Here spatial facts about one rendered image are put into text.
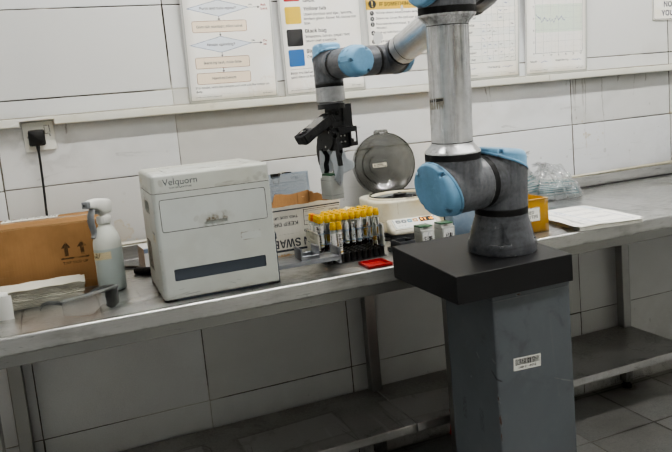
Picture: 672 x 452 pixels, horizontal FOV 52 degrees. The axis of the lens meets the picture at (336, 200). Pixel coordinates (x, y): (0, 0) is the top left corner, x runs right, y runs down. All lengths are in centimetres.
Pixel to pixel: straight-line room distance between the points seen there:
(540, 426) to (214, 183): 91
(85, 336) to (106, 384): 77
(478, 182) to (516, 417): 52
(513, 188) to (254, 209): 60
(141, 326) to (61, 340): 17
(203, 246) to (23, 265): 54
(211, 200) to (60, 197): 72
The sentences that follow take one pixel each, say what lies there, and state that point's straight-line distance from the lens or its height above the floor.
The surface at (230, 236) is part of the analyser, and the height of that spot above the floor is 101.
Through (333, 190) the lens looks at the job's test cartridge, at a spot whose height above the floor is 108.
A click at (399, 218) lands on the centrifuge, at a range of 212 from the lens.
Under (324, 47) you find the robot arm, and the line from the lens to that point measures 177.
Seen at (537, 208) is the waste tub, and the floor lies 95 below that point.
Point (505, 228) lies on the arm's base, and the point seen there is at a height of 100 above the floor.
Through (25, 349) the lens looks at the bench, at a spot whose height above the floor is 84.
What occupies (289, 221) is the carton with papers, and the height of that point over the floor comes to 97.
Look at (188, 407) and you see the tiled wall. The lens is 244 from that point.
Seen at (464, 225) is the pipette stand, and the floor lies 92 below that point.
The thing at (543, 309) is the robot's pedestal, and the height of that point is 82.
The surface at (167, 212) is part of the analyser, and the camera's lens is 162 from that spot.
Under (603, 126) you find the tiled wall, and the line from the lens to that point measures 303.
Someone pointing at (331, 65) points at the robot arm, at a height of 139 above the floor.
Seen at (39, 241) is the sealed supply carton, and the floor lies 101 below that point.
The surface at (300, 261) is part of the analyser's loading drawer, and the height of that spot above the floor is 91.
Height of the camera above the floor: 129
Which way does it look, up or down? 8 degrees down
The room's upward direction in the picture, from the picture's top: 5 degrees counter-clockwise
